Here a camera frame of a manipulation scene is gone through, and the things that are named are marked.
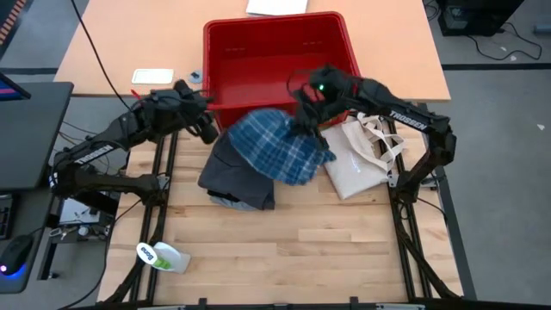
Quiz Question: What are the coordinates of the black keyboard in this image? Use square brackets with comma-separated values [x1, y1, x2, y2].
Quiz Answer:
[0, 193, 16, 240]

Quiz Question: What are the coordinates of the white flat rectangular device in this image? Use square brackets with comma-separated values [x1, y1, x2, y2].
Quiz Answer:
[130, 67, 176, 86]

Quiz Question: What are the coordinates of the dark grey garment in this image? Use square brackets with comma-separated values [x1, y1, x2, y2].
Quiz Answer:
[197, 132, 277, 212]

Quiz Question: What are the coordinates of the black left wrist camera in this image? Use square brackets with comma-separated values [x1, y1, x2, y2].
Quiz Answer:
[197, 119, 220, 146]

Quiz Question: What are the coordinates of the white paper sheet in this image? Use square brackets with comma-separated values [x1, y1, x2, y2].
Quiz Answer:
[245, 0, 310, 17]

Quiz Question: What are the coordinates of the blue plaid garment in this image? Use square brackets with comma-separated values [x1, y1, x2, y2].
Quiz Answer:
[226, 107, 338, 187]

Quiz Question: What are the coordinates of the monitor with coloured screen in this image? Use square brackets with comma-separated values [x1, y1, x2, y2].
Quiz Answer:
[0, 71, 32, 102]

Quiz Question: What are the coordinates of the red plastic laundry bin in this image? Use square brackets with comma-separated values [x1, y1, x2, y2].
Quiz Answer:
[201, 11, 362, 131]

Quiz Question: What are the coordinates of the black computer tower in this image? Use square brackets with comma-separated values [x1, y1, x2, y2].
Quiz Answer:
[436, 0, 524, 37]

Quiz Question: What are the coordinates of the tan wooden desk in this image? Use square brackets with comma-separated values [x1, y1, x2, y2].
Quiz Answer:
[53, 0, 451, 103]

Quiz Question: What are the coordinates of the black side desk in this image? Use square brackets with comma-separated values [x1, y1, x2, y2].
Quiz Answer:
[0, 81, 75, 191]

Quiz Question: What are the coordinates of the black computer mouse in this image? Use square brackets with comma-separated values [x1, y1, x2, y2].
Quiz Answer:
[0, 233, 35, 277]

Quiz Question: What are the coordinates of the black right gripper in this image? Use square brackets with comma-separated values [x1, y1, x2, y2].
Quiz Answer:
[294, 64, 358, 152]

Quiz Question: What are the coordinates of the white electronics board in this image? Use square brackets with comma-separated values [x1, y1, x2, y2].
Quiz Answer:
[57, 195, 120, 242]

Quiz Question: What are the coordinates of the beige canvas tote bag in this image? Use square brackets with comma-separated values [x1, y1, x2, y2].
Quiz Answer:
[320, 111, 406, 202]

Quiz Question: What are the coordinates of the black device with orange stripes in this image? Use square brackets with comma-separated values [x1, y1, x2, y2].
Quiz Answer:
[0, 0, 28, 47]

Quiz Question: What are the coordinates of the black aluminium table frame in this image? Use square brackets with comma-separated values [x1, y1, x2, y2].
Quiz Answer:
[96, 109, 465, 310]

